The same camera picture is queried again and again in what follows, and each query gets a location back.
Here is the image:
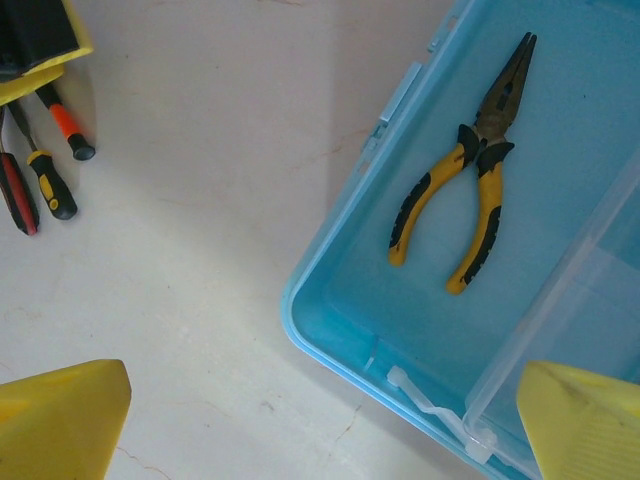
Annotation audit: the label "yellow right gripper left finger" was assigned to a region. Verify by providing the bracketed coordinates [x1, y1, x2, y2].
[0, 358, 134, 480]

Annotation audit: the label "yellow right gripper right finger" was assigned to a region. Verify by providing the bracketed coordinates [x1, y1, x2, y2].
[517, 359, 640, 480]

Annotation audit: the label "orange black screwdriver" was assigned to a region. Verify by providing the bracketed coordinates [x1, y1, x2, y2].
[33, 84, 97, 162]

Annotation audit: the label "yellow black screwdriver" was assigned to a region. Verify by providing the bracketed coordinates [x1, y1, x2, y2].
[7, 97, 79, 221]

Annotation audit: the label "short red black screwdriver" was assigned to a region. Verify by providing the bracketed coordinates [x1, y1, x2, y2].
[0, 107, 41, 236]

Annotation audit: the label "blue plastic tool box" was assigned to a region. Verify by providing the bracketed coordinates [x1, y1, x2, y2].
[280, 0, 640, 480]

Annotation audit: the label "yellow black long-nose pliers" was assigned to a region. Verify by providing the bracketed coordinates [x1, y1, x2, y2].
[387, 32, 539, 296]

